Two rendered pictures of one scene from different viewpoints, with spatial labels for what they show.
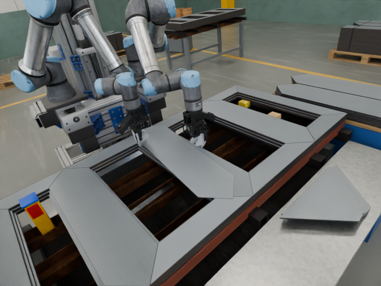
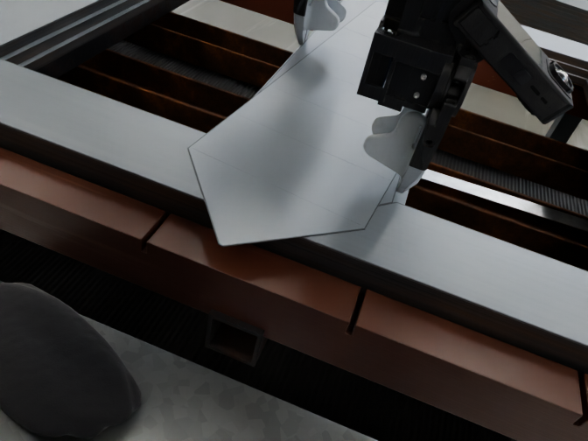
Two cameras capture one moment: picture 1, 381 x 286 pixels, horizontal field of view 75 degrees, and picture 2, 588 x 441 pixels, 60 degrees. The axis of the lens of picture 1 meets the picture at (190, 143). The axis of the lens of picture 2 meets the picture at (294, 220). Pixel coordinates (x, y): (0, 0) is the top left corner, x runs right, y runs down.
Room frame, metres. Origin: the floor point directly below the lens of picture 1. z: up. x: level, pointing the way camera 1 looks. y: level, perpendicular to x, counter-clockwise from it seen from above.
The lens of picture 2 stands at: (1.42, 0.48, 1.13)
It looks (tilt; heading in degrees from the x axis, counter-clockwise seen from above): 42 degrees down; 226
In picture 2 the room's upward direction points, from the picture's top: 14 degrees clockwise
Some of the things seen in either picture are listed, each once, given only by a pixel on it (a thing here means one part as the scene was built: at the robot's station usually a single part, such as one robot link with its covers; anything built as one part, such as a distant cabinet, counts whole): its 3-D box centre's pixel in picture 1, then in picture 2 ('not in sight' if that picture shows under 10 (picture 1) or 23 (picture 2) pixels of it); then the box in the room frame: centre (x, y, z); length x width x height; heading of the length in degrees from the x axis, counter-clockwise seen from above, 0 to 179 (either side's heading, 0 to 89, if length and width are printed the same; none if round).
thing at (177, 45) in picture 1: (177, 38); not in sight; (6.69, -0.04, 0.29); 0.62 x 0.43 x 0.57; 48
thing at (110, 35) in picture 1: (102, 46); not in sight; (7.11, 1.97, 0.28); 1.20 x 0.80 x 0.57; 123
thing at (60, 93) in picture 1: (59, 88); not in sight; (1.40, 0.69, 1.09); 0.15 x 0.15 x 0.10
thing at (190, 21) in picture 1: (204, 40); not in sight; (5.27, -0.57, 0.45); 1.66 x 0.84 x 0.91; 123
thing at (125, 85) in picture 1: (127, 86); not in sight; (1.08, 0.24, 1.16); 0.09 x 0.08 x 0.11; 68
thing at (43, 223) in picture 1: (41, 218); not in sight; (0.73, 0.65, 0.78); 0.05 x 0.05 x 0.19; 37
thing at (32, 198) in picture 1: (29, 201); not in sight; (0.73, 0.65, 0.88); 0.06 x 0.06 x 0.02; 37
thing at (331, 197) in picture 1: (335, 200); not in sight; (0.62, -0.51, 0.77); 0.45 x 0.20 x 0.04; 127
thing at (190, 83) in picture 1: (191, 85); not in sight; (0.97, -0.04, 1.16); 0.09 x 0.08 x 0.11; 14
